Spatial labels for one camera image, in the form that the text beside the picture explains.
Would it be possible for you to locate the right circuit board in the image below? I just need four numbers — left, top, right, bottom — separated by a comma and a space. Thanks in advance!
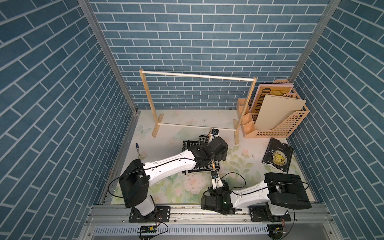
267, 224, 286, 240

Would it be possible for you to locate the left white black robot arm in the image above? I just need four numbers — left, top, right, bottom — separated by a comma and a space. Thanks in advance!
118, 137, 228, 217

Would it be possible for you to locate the black book gold cover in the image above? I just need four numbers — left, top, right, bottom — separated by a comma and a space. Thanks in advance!
262, 138, 294, 174

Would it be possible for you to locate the pink book in organizer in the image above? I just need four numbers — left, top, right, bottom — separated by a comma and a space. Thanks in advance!
250, 84, 294, 114

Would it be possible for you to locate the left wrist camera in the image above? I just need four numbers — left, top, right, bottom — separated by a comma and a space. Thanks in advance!
207, 128, 219, 142

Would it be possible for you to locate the orange wooden clothes hanger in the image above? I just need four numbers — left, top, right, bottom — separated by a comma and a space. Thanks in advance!
207, 129, 216, 170

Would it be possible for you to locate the circuit board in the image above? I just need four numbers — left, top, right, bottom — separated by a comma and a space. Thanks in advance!
267, 224, 286, 240
138, 226, 157, 235

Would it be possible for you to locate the right aluminium corner post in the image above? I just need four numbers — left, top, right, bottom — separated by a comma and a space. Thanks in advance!
288, 0, 341, 83

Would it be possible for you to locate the beige board in organizer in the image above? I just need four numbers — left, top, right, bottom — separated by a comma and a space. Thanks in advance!
255, 95, 307, 131

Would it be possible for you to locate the blue marker pen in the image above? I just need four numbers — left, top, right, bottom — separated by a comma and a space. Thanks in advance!
136, 143, 141, 159

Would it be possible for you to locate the wooden clothes rack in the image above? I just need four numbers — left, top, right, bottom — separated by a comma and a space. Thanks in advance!
140, 70, 258, 145

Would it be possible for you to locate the aluminium corner post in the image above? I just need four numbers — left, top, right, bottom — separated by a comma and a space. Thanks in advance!
288, 0, 341, 83
78, 0, 138, 115

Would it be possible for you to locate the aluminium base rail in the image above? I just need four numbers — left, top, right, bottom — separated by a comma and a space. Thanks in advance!
80, 204, 342, 240

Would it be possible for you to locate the floral table mat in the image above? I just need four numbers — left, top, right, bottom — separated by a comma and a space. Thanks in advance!
110, 109, 316, 205

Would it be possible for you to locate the left aluminium corner post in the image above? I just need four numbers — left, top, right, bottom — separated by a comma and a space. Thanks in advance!
78, 0, 138, 115

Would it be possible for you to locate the black white houndstooth scarf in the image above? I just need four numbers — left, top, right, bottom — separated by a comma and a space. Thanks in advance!
182, 135, 221, 175

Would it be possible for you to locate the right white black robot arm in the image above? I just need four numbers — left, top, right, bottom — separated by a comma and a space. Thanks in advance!
201, 173, 312, 216

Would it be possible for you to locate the left circuit board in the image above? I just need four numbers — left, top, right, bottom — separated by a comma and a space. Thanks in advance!
138, 226, 157, 235

